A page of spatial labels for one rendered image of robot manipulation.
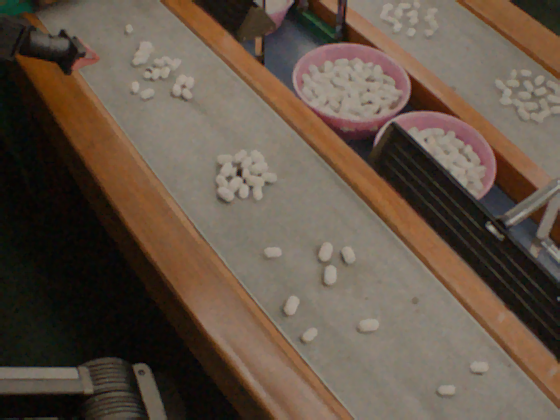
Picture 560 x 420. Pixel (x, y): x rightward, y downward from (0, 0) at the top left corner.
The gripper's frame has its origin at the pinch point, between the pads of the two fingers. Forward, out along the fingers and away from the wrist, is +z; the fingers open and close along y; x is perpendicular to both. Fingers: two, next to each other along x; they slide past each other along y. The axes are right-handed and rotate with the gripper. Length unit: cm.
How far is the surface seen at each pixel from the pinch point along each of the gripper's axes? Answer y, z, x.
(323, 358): -80, 11, 8
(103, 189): -27.0, -2.7, 15.6
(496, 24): -31, 82, -54
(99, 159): -19.3, -0.8, 13.7
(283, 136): -33.6, 28.9, -7.3
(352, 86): -28, 47, -21
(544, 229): -93, 20, -33
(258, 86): -19.7, 29.5, -11.1
